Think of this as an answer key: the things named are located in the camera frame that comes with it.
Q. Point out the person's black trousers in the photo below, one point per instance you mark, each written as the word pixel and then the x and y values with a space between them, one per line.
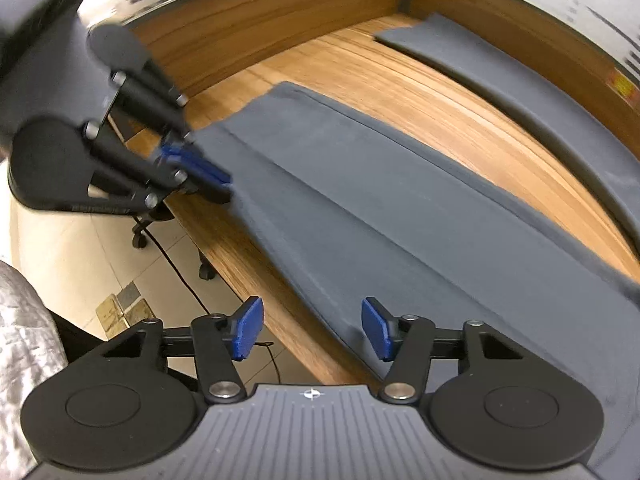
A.
pixel 75 335

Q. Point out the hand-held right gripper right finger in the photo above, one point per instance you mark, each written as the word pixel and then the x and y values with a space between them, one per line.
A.
pixel 375 327

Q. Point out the grey pants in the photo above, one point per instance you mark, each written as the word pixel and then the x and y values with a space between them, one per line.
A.
pixel 375 210

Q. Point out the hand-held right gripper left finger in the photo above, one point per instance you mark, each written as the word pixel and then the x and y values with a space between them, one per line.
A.
pixel 247 327

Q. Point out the person's silvery quilted jacket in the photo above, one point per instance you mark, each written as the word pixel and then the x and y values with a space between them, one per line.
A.
pixel 25 360

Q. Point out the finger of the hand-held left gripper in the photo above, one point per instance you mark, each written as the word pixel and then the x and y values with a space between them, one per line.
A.
pixel 130 165
pixel 150 95

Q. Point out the black office chair base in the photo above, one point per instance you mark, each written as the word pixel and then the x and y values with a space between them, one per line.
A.
pixel 139 237

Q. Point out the red square sticker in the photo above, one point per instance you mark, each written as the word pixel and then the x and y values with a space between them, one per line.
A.
pixel 620 84

